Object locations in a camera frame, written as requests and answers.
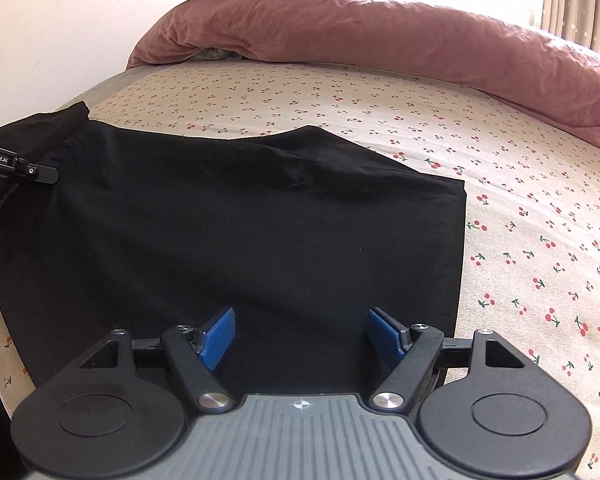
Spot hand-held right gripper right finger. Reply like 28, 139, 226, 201
369, 307, 529, 411

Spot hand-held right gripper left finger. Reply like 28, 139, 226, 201
75, 306, 237, 411

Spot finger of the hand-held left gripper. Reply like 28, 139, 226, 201
20, 158, 60, 185

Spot black pants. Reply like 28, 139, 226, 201
0, 122, 467, 402

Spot black cloth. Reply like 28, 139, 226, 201
0, 101, 91, 151

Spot cherry print bed sheet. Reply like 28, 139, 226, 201
0, 62, 600, 480

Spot pink duvet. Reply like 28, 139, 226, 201
126, 0, 600, 157

